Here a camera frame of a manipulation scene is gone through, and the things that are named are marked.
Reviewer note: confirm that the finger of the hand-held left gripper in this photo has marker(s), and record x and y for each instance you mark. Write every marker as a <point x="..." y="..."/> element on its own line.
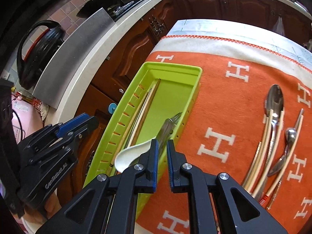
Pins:
<point x="90" y="126"/>
<point x="72" y="124"/>

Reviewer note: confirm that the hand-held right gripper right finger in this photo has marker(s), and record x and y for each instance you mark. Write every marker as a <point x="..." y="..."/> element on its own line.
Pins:
<point x="170" y="170"/>

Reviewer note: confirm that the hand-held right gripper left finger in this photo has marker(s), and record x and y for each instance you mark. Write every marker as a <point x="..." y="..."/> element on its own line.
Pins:
<point x="156" y="165"/>

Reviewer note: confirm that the white ceramic spoon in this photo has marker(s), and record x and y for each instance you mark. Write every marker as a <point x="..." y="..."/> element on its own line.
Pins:
<point x="126" y="157"/>

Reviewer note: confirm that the metal fork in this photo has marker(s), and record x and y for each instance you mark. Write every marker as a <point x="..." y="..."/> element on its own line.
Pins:
<point x="164" y="131"/>

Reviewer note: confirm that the brown wooden chopstick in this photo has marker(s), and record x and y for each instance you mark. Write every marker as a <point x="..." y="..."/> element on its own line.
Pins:
<point x="153" y="92"/>

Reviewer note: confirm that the green plastic utensil tray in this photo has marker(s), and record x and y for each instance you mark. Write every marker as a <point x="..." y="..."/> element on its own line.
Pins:
<point x="170" y="95"/>

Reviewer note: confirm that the small metal spoon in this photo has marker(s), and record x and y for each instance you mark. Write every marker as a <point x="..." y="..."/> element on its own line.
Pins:
<point x="291" y="134"/>
<point x="277" y="167"/>

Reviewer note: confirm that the large metal spoon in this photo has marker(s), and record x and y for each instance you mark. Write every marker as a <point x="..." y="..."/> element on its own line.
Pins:
<point x="275" y="100"/>

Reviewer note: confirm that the person's left hand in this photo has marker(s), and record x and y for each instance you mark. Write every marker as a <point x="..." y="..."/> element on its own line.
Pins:
<point x="52" y="204"/>

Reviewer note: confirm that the teal round cabinet knob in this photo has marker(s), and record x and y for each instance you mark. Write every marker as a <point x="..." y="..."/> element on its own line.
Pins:
<point x="112" y="107"/>

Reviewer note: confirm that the pink appliance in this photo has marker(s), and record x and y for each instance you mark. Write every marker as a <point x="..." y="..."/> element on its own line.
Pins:
<point x="24" y="117"/>

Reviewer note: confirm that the stainless steel side panel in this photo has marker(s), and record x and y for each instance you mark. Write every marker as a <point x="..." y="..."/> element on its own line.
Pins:
<point x="78" y="53"/>

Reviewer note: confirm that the white kitchen countertop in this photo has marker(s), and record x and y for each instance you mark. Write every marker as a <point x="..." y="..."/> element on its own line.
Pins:
<point x="102" y="53"/>

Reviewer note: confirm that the dark wooden base cabinets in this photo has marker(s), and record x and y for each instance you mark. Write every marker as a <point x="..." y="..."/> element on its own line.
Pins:
<point x="126" y="61"/>

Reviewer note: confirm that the black pressure cooker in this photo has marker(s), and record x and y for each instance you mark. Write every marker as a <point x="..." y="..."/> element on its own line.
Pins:
<point x="41" y="53"/>

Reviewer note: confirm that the orange printed blanket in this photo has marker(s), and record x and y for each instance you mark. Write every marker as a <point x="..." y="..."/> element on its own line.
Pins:
<point x="224" y="97"/>

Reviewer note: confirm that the black range hood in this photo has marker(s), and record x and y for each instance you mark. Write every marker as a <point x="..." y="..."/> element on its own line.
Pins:
<point x="29" y="0"/>

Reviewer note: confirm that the light blue table cover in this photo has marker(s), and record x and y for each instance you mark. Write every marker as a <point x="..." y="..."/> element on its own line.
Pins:
<point x="219" y="29"/>

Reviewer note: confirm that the hanging clear plastic bag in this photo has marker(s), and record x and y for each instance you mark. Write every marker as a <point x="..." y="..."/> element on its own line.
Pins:
<point x="278" y="26"/>

